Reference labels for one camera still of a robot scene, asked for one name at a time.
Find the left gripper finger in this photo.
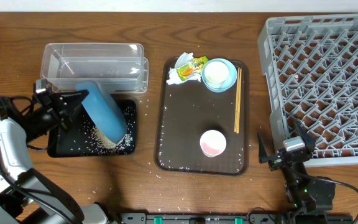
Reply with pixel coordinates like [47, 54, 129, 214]
[52, 90, 89, 109]
[63, 104, 83, 129]

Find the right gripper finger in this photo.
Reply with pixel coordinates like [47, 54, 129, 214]
[295, 121, 316, 146]
[257, 134, 269, 164]

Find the dark blue plate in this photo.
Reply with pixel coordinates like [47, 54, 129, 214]
[75, 80, 127, 143]

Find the pink cup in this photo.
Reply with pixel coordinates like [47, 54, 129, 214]
[200, 130, 227, 157]

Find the pile of white rice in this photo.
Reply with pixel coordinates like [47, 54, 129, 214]
[70, 104, 136, 155]

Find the white cup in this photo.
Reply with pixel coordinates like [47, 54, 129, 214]
[204, 61, 229, 89]

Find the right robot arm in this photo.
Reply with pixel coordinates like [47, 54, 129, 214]
[257, 122, 336, 223]

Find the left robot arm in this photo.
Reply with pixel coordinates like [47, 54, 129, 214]
[0, 80, 122, 223]

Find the black waste tray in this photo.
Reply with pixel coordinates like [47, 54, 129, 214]
[47, 99, 137, 159]

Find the grey dishwasher rack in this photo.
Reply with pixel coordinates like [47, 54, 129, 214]
[257, 14, 358, 167]

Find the left wooden chopstick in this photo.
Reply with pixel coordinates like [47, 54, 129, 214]
[234, 67, 241, 134]

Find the wooden chopstick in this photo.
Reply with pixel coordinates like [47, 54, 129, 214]
[238, 68, 242, 131]
[234, 67, 241, 134]

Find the clear plastic bin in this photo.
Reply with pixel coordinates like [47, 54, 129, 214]
[40, 43, 149, 93]

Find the dark brown serving tray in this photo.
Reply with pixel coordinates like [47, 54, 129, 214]
[154, 60, 249, 176]

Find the right wooden chopstick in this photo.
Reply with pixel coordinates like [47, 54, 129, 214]
[238, 68, 242, 131]

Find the light blue small bowl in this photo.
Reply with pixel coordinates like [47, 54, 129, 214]
[201, 58, 237, 93]

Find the crumpled white tissue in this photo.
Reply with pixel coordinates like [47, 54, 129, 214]
[166, 52, 201, 85]

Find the green yellow snack wrapper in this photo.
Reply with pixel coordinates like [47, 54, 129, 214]
[177, 56, 209, 81]

